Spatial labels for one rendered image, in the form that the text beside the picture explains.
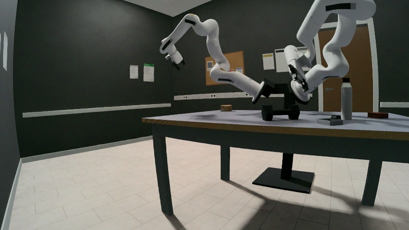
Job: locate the brown cardboard box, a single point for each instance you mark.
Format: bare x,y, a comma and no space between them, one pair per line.
226,108

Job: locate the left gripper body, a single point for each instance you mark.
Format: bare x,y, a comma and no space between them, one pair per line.
299,70

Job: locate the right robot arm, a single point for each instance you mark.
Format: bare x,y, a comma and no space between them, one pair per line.
219,72

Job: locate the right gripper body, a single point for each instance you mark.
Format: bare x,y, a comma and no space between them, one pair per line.
176,57

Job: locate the black hexagonal dumbbell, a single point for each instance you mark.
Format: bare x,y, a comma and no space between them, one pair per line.
293,112

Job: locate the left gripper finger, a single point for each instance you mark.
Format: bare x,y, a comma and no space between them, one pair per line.
304,87
293,72

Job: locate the brown wooden block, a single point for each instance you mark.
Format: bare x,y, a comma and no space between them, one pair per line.
378,115

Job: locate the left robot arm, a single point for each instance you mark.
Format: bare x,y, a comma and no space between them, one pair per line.
348,12

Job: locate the white bottle with black cap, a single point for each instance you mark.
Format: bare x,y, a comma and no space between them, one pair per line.
346,100

